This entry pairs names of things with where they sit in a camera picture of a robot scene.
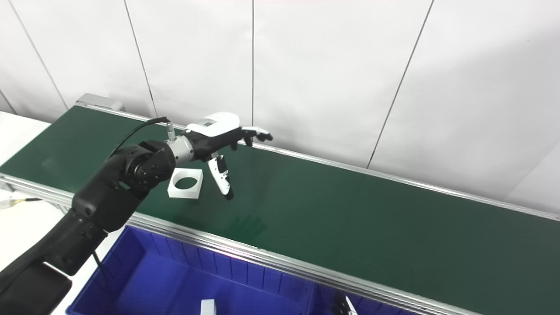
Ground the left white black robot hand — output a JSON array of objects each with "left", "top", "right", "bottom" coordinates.
[{"left": 184, "top": 112, "right": 274, "bottom": 201}]

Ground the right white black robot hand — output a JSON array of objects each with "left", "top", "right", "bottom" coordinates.
[{"left": 332, "top": 294, "right": 357, "bottom": 315}]

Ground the white square part with hole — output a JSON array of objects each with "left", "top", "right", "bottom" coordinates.
[{"left": 168, "top": 168, "right": 204, "bottom": 200}]

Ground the blue bin with black part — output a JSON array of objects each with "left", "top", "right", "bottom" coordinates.
[{"left": 313, "top": 284, "right": 420, "bottom": 315}]

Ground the green conveyor belt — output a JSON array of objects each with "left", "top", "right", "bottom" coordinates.
[{"left": 0, "top": 105, "right": 560, "bottom": 315}]

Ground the grey conveyor motor housing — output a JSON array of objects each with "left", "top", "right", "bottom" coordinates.
[{"left": 76, "top": 93, "right": 126, "bottom": 113}]

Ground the blue bin with white parts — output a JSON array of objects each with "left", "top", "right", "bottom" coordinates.
[{"left": 66, "top": 225, "right": 318, "bottom": 315}]

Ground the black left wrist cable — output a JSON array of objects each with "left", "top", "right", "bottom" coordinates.
[{"left": 107, "top": 116, "right": 175, "bottom": 158}]

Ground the yellow tipped thin cable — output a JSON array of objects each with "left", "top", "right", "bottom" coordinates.
[{"left": 0, "top": 197, "right": 43, "bottom": 210}]

